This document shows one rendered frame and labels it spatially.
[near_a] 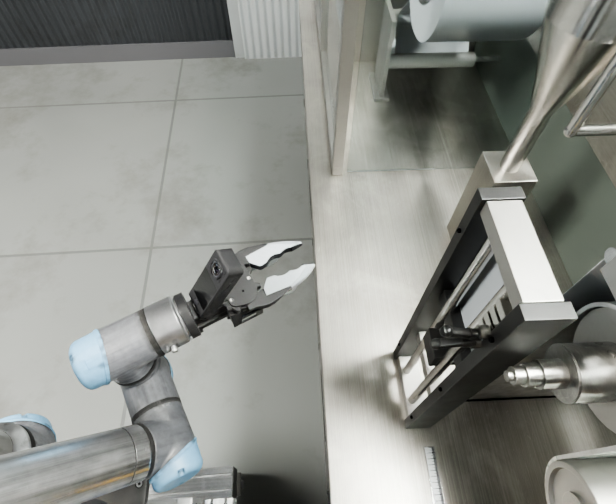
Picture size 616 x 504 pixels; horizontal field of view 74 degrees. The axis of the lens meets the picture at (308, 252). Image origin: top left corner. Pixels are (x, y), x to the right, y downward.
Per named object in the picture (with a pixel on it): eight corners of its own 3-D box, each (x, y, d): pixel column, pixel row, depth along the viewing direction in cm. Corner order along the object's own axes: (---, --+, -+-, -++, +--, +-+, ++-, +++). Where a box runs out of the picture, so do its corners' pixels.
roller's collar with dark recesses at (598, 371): (536, 354, 49) (564, 334, 44) (585, 352, 50) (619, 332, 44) (556, 410, 46) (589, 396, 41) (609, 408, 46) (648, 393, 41)
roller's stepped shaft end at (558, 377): (496, 365, 47) (507, 356, 44) (548, 363, 47) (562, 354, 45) (504, 394, 45) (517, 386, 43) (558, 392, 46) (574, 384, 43)
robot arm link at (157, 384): (144, 430, 67) (118, 416, 58) (124, 371, 73) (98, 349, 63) (189, 405, 70) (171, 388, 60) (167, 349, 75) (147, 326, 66)
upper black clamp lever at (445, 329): (436, 326, 45) (443, 322, 44) (473, 331, 46) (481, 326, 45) (438, 338, 44) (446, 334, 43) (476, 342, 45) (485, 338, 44)
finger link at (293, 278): (311, 274, 70) (259, 291, 68) (314, 260, 64) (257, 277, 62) (318, 291, 68) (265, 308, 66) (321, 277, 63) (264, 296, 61)
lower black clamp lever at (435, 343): (428, 341, 48) (429, 336, 47) (472, 337, 48) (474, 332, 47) (430, 352, 47) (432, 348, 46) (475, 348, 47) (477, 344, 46)
